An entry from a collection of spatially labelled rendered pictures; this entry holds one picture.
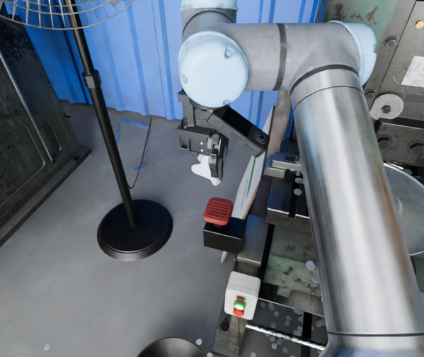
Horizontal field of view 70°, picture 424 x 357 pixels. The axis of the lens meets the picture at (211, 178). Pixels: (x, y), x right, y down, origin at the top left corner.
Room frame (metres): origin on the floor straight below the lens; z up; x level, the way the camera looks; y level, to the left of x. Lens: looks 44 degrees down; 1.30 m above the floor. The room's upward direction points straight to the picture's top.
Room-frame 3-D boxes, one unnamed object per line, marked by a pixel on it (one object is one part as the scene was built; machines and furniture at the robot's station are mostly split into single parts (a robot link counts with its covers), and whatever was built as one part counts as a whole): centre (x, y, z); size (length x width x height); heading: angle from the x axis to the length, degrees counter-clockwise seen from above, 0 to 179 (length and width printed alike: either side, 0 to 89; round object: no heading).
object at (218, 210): (0.45, -0.02, 0.72); 0.07 x 0.06 x 0.08; 164
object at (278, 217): (0.58, -0.40, 0.68); 0.45 x 0.30 x 0.06; 74
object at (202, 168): (0.44, 0.01, 0.88); 0.06 x 0.03 x 0.09; 72
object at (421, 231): (0.46, -0.36, 0.78); 0.29 x 0.29 x 0.01
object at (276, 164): (0.63, -0.24, 0.76); 0.17 x 0.06 x 0.10; 74
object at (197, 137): (0.46, 0.01, 0.99); 0.09 x 0.08 x 0.12; 72
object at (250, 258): (0.79, -0.18, 0.45); 0.92 x 0.12 x 0.90; 164
